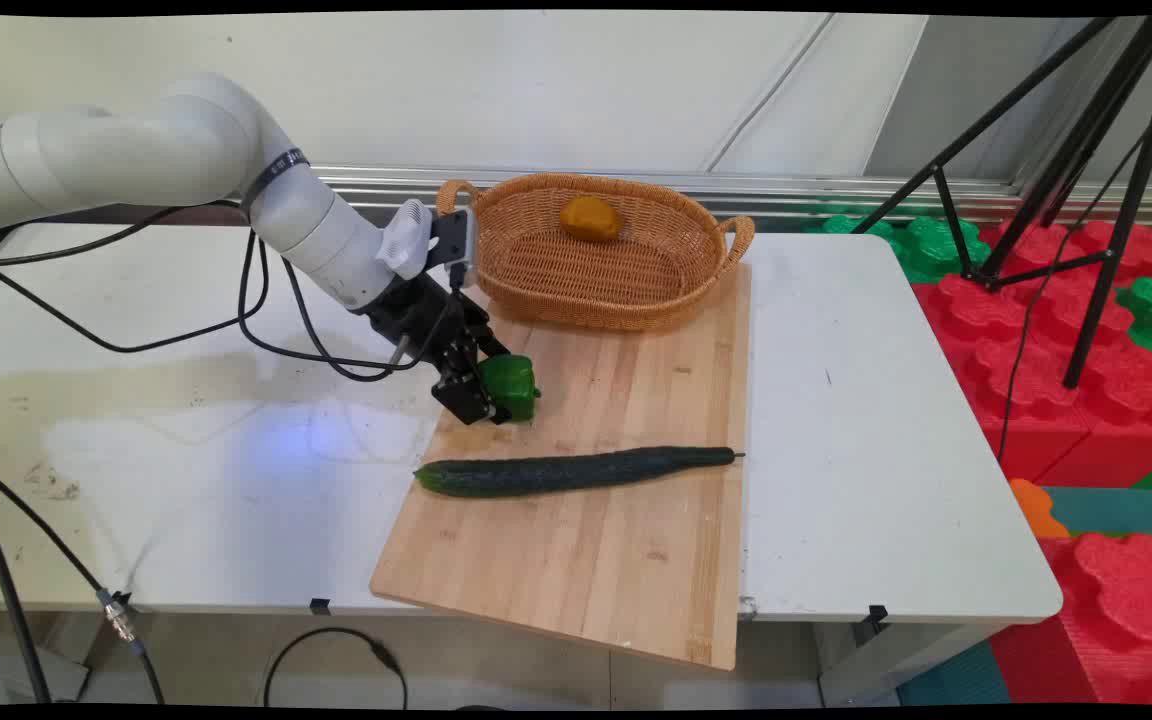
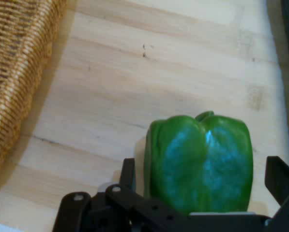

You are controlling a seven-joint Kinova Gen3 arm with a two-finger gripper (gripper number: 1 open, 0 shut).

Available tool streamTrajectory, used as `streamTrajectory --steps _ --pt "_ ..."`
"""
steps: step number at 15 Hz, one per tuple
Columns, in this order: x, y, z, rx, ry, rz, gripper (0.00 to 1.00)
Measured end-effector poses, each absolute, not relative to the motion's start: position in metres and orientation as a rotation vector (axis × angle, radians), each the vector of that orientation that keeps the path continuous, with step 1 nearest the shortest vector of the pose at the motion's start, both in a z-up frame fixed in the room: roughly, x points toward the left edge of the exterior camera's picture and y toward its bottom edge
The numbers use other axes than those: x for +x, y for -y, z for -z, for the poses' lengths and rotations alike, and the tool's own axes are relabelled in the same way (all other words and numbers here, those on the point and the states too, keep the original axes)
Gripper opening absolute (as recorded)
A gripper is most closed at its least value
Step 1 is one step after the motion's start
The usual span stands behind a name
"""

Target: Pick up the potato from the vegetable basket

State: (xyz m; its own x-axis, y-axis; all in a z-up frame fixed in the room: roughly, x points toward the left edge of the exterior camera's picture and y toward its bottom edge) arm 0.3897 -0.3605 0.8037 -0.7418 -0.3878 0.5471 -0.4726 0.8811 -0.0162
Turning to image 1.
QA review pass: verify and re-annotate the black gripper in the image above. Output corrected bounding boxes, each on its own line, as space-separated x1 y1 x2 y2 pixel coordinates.
356 272 513 427

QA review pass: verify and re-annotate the green bell pepper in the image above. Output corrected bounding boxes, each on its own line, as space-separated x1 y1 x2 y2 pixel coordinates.
479 354 543 423

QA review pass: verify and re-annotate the yellow orange fruit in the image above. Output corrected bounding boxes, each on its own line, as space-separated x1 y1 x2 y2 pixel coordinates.
559 196 626 243

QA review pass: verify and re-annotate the dark green cucumber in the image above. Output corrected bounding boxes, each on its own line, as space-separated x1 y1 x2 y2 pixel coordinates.
413 446 745 499

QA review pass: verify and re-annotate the woven wicker basket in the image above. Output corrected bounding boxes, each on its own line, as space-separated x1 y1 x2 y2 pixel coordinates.
435 173 757 333

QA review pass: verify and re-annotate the wooden cutting board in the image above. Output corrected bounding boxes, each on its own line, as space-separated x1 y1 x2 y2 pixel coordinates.
369 262 753 672

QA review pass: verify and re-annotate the large red foam block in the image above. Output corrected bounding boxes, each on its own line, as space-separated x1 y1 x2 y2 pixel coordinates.
911 219 1152 488

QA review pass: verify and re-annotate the orange foam piece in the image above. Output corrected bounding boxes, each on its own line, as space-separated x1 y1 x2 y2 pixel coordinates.
1009 478 1073 540

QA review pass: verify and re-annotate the black tripod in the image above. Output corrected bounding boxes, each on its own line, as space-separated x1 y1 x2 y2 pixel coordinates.
851 15 1152 390

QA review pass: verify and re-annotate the teal foam mat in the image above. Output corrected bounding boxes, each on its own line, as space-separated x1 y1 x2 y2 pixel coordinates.
1041 486 1152 538

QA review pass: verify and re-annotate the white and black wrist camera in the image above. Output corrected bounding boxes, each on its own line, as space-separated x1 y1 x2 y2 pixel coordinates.
376 199 482 292

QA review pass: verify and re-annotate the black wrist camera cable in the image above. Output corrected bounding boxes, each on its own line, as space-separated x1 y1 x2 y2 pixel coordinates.
238 230 464 384

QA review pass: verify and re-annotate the black velcro cable strap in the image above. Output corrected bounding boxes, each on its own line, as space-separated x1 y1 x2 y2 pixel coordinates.
240 149 311 217

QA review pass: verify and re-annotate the black looped floor cable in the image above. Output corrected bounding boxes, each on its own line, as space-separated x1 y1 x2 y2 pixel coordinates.
263 627 409 711

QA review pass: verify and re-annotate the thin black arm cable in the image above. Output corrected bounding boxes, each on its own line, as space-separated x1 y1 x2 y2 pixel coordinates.
0 203 270 354

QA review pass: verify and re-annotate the aluminium wall rail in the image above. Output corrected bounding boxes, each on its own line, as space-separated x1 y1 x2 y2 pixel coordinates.
311 165 1152 227

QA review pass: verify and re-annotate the black cable with metal connector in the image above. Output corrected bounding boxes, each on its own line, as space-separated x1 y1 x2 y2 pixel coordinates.
0 452 166 705

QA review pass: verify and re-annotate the white table leg frame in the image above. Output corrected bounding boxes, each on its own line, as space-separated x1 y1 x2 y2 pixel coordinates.
816 618 999 707

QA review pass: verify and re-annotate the thick black cable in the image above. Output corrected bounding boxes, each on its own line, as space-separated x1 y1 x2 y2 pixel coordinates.
0 480 53 705

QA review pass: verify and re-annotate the thin black tripod cable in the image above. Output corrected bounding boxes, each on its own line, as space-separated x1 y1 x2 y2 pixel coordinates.
996 130 1149 467

